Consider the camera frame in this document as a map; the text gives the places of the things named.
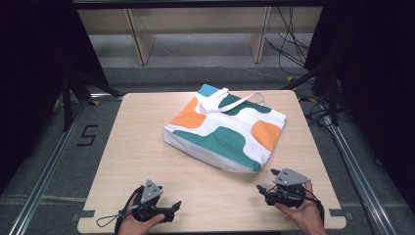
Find black curtain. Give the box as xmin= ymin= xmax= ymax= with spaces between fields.
xmin=304 ymin=0 xmax=415 ymax=214
xmin=0 ymin=0 xmax=110 ymax=195

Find black cables on floor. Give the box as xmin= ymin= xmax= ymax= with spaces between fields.
xmin=299 ymin=94 xmax=342 ymax=129

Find black metal stand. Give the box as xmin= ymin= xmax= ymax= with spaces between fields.
xmin=61 ymin=69 xmax=123 ymax=132
xmin=281 ymin=61 xmax=341 ymax=127

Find grey tape strip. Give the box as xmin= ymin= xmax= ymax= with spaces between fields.
xmin=328 ymin=209 xmax=354 ymax=221
xmin=71 ymin=210 xmax=96 ymax=223

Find person's left hand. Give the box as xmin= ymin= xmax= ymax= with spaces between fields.
xmin=116 ymin=213 xmax=166 ymax=235

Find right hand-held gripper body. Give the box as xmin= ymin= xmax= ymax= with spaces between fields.
xmin=264 ymin=167 xmax=312 ymax=209

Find white teal orange tote bag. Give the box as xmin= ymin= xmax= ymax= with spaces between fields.
xmin=162 ymin=83 xmax=288 ymax=174

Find aluminium floor rail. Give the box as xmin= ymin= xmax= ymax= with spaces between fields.
xmin=8 ymin=93 xmax=124 ymax=235
xmin=321 ymin=116 xmax=398 ymax=235

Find bundle of black cables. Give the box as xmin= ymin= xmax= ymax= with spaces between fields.
xmin=263 ymin=6 xmax=311 ymax=69

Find black wrist strap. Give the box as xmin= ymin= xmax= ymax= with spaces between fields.
xmin=302 ymin=188 xmax=326 ymax=226
xmin=114 ymin=185 xmax=145 ymax=235

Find black frame bar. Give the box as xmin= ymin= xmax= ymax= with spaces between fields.
xmin=71 ymin=0 xmax=327 ymax=10

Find person's right hand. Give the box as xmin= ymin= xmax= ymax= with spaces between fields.
xmin=273 ymin=182 xmax=328 ymax=235

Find thin white floor cable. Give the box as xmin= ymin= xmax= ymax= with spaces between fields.
xmin=208 ymin=65 xmax=290 ymax=83

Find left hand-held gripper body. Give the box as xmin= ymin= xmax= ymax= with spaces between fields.
xmin=131 ymin=179 xmax=164 ymax=223

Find grey cord loop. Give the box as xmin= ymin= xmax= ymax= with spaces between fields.
xmin=96 ymin=212 xmax=127 ymax=228

